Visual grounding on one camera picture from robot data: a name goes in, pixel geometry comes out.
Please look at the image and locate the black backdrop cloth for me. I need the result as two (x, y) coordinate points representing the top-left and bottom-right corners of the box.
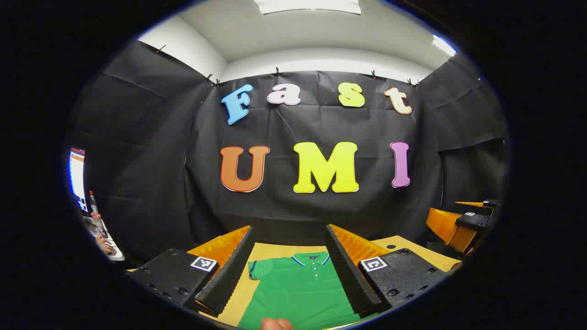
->
(66, 40), (509, 269)

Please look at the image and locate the computer monitor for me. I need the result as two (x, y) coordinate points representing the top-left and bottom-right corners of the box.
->
(69, 148), (88, 214)

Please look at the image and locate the green T-shirt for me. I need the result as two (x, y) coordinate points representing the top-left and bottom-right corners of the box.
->
(236, 251), (381, 330)

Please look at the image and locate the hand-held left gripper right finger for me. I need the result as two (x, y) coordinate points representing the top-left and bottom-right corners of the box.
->
(325, 224), (448, 320)

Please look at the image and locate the ceiling light panel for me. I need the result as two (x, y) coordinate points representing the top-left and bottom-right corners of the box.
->
(255, 0), (363, 15)
(432, 34), (458, 56)

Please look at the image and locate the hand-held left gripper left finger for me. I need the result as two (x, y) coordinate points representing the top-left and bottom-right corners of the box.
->
(126, 225), (256, 318)

